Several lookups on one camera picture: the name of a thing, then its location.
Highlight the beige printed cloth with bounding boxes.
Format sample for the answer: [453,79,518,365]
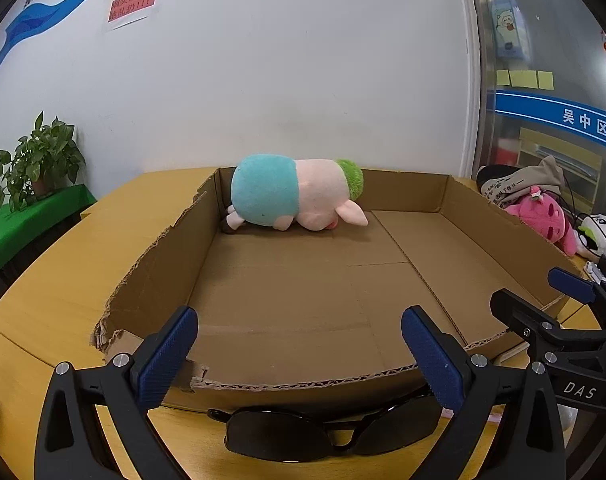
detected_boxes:
[476,155,566,209]

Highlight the brown cardboard box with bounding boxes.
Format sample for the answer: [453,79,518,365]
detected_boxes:
[88,167,584,411]

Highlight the blue glass door band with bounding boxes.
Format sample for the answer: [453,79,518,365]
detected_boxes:
[495,90,606,154]

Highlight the blue and pink plush pig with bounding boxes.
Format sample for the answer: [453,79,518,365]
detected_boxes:
[219,154,369,234]

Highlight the cartoon sheep poster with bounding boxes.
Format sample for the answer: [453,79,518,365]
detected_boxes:
[489,0,532,59]

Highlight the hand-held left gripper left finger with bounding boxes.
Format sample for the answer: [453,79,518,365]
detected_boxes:
[33,305,200,480]

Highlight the black cable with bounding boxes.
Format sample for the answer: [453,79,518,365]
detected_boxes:
[557,174,592,227]

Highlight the metal door frame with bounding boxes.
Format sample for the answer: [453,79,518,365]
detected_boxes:
[462,0,498,181]

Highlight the black and white plush toy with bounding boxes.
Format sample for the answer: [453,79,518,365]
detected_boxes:
[575,213,606,264]

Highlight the green table cloth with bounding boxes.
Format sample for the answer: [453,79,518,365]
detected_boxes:
[0,184,98,284]

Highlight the black sunglasses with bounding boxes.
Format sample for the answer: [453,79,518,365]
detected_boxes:
[207,384,452,464]

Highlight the red paper wall sign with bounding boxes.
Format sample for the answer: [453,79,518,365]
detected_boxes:
[106,0,160,32]

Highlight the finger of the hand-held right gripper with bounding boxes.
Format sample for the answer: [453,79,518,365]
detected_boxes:
[548,267,606,329]
[489,287,606,362]

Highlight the pink plush toy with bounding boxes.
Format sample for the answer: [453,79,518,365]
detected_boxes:
[505,187,579,256]

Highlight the blue wave wall banner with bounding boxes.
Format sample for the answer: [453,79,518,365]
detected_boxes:
[0,0,151,87]

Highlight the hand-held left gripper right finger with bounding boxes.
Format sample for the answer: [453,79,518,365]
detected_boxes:
[401,305,568,480]

